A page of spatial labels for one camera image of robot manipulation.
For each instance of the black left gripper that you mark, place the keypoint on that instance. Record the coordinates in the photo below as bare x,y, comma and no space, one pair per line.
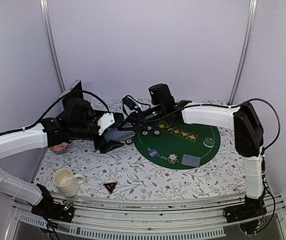
108,146

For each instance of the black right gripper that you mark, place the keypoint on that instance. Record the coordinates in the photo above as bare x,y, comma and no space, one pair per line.
138,118

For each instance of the blue playing card deck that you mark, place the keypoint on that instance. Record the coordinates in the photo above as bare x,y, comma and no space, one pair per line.
116,135

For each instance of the blue small blind button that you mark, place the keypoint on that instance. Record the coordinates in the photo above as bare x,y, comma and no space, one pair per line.
153,153

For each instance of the poker chip stack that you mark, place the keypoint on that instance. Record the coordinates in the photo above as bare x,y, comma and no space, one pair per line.
172,158

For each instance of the dealt blue card pile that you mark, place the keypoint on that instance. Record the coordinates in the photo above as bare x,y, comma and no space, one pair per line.
191,160

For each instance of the white dealer button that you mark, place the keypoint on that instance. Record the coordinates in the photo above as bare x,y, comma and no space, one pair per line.
209,142

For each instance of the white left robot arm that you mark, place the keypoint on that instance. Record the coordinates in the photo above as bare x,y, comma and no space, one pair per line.
78,121

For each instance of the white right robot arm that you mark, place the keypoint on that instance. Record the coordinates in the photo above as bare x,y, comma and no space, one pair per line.
241,119

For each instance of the floral white table mat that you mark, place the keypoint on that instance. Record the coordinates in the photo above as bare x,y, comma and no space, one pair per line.
139,179

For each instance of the black triangular marker tag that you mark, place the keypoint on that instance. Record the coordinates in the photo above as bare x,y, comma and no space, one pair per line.
110,186

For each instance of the round green poker mat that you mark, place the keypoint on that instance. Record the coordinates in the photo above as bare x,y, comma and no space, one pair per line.
177,139

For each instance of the cream ceramic mug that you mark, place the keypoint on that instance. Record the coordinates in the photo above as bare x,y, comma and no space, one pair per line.
67,183

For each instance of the aluminium poker chip case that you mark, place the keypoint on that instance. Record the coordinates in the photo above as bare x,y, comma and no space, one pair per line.
74,92

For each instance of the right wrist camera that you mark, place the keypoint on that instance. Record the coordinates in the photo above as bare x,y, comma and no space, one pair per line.
132,104

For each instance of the aluminium front rail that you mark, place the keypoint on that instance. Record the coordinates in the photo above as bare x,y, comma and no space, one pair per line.
185,219

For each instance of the right aluminium frame post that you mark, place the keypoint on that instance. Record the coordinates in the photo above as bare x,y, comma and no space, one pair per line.
245,48

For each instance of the aluminium frame post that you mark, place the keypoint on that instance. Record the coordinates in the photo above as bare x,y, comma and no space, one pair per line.
245,48
51,44

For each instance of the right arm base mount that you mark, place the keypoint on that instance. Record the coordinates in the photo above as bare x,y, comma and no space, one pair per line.
251,208

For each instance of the left aluminium frame post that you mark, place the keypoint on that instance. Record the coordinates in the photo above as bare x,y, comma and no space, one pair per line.
51,44

